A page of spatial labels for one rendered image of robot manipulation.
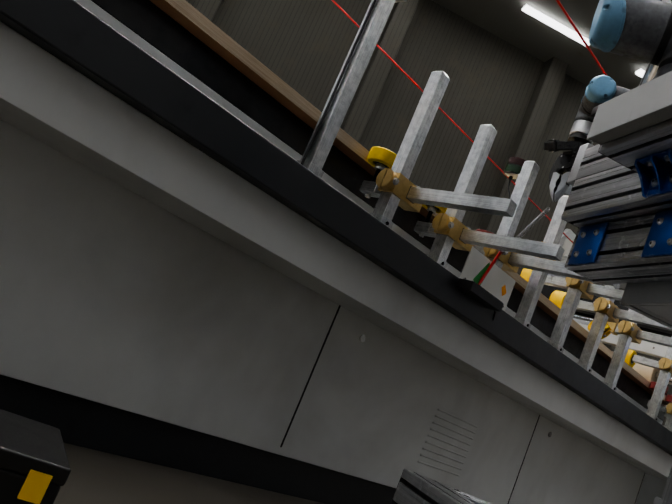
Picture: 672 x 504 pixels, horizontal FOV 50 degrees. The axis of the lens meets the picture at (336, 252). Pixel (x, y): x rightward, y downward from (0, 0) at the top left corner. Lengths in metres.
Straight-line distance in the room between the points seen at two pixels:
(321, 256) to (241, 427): 0.50
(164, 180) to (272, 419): 0.79
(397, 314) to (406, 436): 0.61
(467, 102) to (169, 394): 11.00
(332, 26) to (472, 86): 2.54
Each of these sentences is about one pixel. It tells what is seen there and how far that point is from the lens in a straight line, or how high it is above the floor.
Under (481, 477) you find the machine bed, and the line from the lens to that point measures 2.74.
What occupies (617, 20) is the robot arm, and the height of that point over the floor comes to 1.17.
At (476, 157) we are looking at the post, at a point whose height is 1.01.
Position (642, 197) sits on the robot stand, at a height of 0.82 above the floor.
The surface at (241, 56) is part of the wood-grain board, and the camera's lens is 1.59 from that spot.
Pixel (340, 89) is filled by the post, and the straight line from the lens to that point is 1.56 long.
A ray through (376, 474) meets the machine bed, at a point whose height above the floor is 0.12.
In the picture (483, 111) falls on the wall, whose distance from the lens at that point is 12.45.
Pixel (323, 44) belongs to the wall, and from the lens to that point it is 11.88.
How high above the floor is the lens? 0.33
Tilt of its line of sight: 10 degrees up
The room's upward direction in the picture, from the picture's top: 23 degrees clockwise
